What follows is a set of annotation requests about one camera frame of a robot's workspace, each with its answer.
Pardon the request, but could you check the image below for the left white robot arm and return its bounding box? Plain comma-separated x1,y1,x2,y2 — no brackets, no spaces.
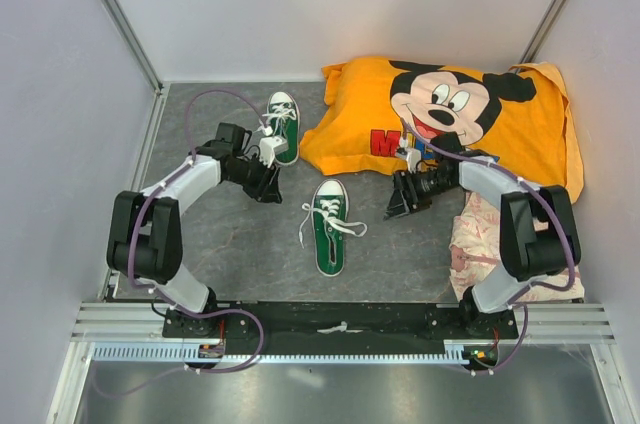
106,123,289,337

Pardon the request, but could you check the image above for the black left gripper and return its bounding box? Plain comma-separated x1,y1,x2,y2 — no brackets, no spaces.
226,153,282,205

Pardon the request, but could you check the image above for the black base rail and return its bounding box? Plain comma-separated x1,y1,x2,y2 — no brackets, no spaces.
162,301,519,341

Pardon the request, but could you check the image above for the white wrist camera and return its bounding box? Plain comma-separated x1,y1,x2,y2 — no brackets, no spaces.
258,126,289,167
395,137,422,173

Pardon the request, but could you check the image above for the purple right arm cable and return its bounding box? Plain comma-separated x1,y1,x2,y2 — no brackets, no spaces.
398,116,576,378

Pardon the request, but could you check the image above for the right aluminium corner post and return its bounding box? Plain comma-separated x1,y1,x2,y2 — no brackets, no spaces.
519,0,569,64

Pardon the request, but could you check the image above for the pink patterned white cloth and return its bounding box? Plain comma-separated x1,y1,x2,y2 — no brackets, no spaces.
449,192,585,303

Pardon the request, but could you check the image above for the white shoelace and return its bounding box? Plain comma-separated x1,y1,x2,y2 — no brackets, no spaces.
298,198,368,246

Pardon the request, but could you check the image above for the grey slotted cable duct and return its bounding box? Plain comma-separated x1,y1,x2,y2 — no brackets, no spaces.
92,342,499,365

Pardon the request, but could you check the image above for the aluminium corner post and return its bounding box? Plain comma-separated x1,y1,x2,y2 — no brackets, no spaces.
101,0,164,94
519,0,569,64

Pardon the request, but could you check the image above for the aluminium frame rail front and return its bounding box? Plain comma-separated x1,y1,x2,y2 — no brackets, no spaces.
71,301,614,344

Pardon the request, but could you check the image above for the left aluminium corner post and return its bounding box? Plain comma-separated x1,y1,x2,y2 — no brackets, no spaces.
101,0,164,94

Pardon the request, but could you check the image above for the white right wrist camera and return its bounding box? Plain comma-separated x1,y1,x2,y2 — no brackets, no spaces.
395,137,422,173

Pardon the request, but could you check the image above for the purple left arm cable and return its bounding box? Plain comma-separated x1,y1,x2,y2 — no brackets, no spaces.
127,87,271,315

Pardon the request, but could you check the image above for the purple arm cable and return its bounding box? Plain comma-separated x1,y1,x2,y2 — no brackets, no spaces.
127,87,271,315
398,116,576,378

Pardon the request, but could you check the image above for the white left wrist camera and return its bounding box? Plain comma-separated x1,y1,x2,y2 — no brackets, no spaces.
258,126,289,167

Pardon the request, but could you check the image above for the white cable tie on rail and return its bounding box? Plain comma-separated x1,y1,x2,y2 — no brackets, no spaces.
317,321,362,335

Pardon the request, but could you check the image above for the orange Mickey Mouse cloth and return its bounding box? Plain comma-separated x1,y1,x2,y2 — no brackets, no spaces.
299,57,584,201

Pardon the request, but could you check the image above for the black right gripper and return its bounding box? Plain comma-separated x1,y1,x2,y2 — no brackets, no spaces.
382,168,455,221

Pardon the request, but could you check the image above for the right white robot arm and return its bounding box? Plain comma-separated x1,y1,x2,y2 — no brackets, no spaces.
384,133,581,338

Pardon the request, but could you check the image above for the green canvas sneaker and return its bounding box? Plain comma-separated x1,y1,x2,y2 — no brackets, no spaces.
312,179,348,277
266,91,300,166

